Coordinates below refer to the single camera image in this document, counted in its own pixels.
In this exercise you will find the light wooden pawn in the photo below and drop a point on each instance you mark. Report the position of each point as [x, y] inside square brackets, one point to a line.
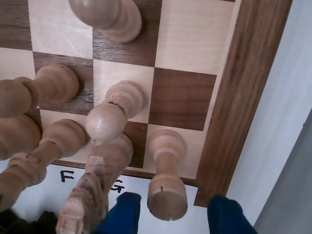
[114, 22]
[56, 85]
[104, 122]

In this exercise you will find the wooden chessboard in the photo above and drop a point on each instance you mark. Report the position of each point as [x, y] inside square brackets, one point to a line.
[185, 97]

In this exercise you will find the light wooden knight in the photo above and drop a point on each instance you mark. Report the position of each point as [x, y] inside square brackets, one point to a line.
[97, 170]

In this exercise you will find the paper strip with letters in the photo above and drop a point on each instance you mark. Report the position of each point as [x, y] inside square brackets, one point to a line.
[50, 198]

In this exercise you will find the light wooden king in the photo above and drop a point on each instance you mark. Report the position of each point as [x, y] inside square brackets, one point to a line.
[17, 136]

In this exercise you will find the light wooden rook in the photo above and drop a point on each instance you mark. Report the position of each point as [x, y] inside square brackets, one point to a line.
[167, 202]

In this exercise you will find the light wooden bishop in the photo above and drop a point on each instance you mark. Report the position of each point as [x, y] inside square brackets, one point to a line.
[63, 136]

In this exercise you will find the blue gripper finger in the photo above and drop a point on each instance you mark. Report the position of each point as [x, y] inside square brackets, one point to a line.
[226, 219]
[122, 217]

